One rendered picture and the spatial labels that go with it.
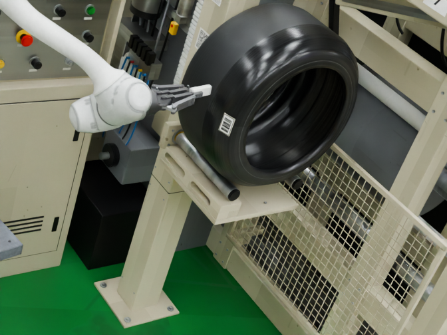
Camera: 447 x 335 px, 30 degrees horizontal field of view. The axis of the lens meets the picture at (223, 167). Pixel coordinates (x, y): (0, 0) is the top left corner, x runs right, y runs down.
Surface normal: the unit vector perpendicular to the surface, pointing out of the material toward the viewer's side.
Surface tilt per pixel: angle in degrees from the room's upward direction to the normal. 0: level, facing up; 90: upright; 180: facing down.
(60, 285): 0
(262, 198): 0
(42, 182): 90
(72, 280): 0
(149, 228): 90
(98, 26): 90
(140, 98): 54
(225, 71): 64
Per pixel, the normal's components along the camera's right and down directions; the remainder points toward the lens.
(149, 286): 0.55, 0.58
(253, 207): 0.29, -0.80
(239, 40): -0.32, -0.51
